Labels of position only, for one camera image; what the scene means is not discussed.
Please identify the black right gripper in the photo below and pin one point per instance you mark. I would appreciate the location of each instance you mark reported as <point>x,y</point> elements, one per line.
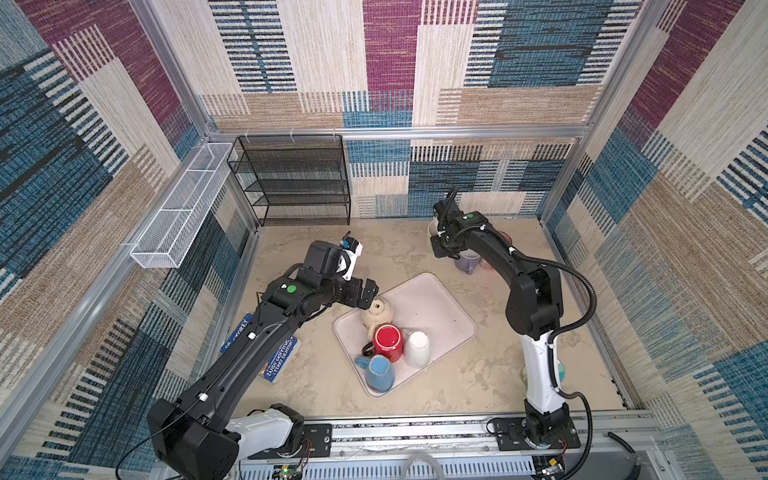
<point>439,251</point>

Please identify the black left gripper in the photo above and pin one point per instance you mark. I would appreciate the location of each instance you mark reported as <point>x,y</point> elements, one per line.
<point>353,298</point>

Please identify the purple mug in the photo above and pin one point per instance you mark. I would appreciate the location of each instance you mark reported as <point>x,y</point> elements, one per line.
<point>467,261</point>

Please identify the pink patterned mug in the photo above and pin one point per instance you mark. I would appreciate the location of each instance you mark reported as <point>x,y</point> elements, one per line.
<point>495,251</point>

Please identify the red mug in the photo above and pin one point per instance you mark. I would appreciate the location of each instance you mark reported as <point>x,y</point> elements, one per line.
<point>388,341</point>

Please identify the white mug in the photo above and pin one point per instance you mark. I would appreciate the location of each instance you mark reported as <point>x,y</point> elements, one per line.
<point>417,349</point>

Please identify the light green mug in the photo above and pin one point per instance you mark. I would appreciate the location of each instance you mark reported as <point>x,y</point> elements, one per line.
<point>432,228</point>

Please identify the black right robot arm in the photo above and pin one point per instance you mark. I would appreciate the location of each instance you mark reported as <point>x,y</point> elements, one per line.
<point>533,310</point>

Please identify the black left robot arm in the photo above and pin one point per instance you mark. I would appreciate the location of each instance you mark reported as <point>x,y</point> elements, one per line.
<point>196,434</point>

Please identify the beige speckled mug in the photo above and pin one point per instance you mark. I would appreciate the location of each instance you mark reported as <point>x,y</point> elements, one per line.
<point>380,312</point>

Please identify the blue mug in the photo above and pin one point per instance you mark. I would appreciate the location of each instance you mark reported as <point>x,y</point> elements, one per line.
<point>379,374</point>

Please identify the white plastic tray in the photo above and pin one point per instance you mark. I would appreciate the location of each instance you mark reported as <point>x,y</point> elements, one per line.
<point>419,304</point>

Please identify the black wire mesh shelf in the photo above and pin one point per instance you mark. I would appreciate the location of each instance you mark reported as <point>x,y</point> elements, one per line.
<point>292,180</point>

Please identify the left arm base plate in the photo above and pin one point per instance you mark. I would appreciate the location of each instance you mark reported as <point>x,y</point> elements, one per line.
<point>311,440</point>

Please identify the white wire mesh basket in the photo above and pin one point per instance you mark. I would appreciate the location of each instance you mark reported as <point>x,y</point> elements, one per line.
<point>167,239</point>

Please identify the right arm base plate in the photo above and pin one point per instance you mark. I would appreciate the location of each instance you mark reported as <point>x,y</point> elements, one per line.
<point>528,433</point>

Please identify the aluminium front rail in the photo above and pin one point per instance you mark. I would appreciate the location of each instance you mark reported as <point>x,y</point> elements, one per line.
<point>615,445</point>

